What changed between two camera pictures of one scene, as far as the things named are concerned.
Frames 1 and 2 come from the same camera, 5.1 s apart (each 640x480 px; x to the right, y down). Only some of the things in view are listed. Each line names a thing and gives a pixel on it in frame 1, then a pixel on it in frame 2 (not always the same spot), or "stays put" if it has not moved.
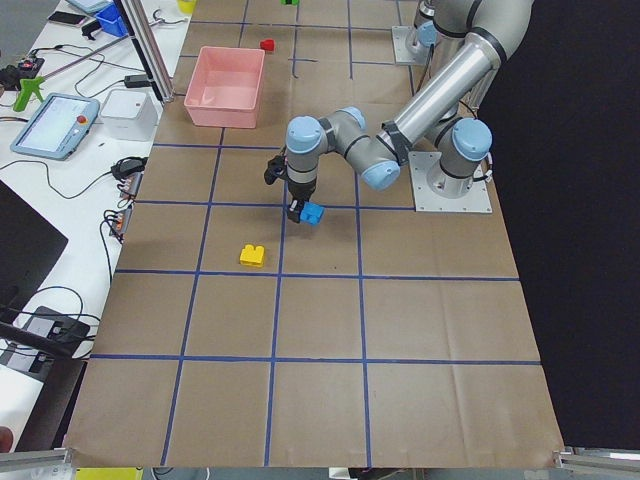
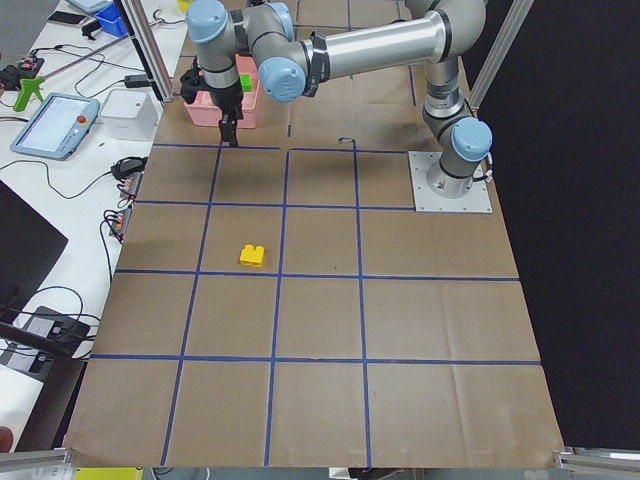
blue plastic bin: (112, 21) stays put
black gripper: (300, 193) to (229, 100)
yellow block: (253, 257) stays put
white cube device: (130, 115) stays put
